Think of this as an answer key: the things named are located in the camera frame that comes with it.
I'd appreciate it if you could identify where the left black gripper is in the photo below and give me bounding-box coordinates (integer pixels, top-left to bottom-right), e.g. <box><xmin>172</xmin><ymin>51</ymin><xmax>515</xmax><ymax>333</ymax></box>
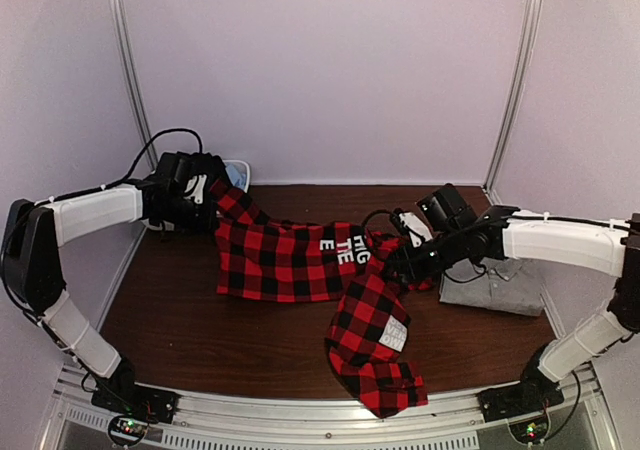
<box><xmin>156</xmin><ymin>194</ymin><xmax>219</xmax><ymax>234</ymax></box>

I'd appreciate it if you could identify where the red black plaid shirt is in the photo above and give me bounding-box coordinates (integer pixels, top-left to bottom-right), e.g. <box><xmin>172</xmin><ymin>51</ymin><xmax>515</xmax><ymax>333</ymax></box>
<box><xmin>210</xmin><ymin>179</ymin><xmax>432</xmax><ymax>419</ymax></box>

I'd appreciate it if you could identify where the white plastic laundry basket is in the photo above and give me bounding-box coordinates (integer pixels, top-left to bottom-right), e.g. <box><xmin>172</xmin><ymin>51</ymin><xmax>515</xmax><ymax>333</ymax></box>
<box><xmin>143</xmin><ymin>153</ymin><xmax>251</xmax><ymax>233</ymax></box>

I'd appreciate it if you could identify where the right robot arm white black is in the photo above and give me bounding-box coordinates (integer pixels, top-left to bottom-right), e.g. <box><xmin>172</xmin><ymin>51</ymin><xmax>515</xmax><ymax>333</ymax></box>
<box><xmin>388</xmin><ymin>205</ymin><xmax>639</xmax><ymax>412</ymax></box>

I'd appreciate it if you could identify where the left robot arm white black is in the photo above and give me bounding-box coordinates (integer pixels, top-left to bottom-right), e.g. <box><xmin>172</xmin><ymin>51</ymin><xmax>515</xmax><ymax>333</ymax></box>
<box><xmin>1</xmin><ymin>176</ymin><xmax>216</xmax><ymax>414</ymax></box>

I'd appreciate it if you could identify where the folded grey button shirt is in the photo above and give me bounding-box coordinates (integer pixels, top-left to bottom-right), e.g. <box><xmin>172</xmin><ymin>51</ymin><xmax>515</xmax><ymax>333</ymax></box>
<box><xmin>439</xmin><ymin>258</ymin><xmax>544</xmax><ymax>317</ymax></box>

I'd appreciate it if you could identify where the black shirt in basket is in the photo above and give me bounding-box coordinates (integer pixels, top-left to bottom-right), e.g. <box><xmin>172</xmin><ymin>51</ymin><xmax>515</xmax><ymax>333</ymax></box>
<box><xmin>192</xmin><ymin>153</ymin><xmax>230</xmax><ymax>184</ymax></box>

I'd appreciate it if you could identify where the light blue shirt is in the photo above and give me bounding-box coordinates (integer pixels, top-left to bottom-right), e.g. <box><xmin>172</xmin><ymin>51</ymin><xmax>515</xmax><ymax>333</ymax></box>
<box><xmin>225</xmin><ymin>162</ymin><xmax>250</xmax><ymax>191</ymax></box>

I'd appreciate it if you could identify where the right circuit board with leds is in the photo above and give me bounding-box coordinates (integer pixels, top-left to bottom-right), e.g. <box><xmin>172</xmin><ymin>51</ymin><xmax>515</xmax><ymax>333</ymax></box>
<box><xmin>509</xmin><ymin>416</ymin><xmax>550</xmax><ymax>445</ymax></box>

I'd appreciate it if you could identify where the circuit board with leds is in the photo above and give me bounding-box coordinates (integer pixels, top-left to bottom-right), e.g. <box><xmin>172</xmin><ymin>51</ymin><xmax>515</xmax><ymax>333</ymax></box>
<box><xmin>509</xmin><ymin>416</ymin><xmax>550</xmax><ymax>445</ymax></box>
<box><xmin>107</xmin><ymin>415</ymin><xmax>149</xmax><ymax>447</ymax></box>

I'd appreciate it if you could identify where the left circuit board with leds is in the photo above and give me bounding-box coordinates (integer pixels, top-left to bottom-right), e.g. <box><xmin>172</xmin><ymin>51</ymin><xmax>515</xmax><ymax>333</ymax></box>
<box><xmin>107</xmin><ymin>415</ymin><xmax>149</xmax><ymax>447</ymax></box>

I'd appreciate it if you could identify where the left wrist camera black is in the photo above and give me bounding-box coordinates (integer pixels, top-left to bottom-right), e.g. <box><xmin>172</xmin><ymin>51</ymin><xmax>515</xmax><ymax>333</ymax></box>
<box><xmin>154</xmin><ymin>152</ymin><xmax>208</xmax><ymax>205</ymax></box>

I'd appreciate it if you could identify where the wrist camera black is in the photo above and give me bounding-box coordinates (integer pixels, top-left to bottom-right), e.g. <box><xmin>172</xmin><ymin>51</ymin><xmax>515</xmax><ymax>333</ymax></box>
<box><xmin>154</xmin><ymin>152</ymin><xmax>208</xmax><ymax>205</ymax></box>
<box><xmin>390</xmin><ymin>183</ymin><xmax>478</xmax><ymax>248</ymax></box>

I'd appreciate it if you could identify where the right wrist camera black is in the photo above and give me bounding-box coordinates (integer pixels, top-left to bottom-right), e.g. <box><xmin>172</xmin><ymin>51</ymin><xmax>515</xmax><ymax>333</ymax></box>
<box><xmin>390</xmin><ymin>183</ymin><xmax>478</xmax><ymax>248</ymax></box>

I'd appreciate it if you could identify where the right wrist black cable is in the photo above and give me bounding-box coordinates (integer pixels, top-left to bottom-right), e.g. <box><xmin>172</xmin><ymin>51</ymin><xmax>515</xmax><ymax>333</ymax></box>
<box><xmin>360</xmin><ymin>208</ymin><xmax>401</xmax><ymax>266</ymax></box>

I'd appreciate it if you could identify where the right aluminium frame post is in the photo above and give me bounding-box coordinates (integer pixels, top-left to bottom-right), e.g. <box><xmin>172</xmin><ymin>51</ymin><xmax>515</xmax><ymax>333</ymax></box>
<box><xmin>482</xmin><ymin>0</ymin><xmax>543</xmax><ymax>201</ymax></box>

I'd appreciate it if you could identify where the aluminium frame post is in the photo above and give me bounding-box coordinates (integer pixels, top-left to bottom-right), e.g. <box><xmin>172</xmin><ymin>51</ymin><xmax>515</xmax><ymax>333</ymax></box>
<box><xmin>482</xmin><ymin>0</ymin><xmax>543</xmax><ymax>201</ymax></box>
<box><xmin>109</xmin><ymin>0</ymin><xmax>158</xmax><ymax>166</ymax></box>

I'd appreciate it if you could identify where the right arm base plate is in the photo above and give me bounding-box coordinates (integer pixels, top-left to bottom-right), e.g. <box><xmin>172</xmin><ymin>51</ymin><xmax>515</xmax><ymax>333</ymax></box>
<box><xmin>477</xmin><ymin>382</ymin><xmax>564</xmax><ymax>422</ymax></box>

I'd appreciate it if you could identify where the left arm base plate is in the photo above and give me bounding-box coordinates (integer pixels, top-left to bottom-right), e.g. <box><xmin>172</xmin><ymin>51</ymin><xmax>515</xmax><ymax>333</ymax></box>
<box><xmin>91</xmin><ymin>382</ymin><xmax>178</xmax><ymax>424</ymax></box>

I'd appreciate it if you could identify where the front aluminium rail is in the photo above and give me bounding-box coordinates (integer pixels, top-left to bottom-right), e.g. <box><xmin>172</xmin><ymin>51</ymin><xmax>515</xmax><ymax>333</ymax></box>
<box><xmin>39</xmin><ymin>364</ymin><xmax>621</xmax><ymax>450</ymax></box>

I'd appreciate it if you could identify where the left aluminium frame post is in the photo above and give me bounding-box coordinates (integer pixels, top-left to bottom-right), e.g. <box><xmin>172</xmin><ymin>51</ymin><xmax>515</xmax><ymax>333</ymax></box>
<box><xmin>109</xmin><ymin>0</ymin><xmax>158</xmax><ymax>166</ymax></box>

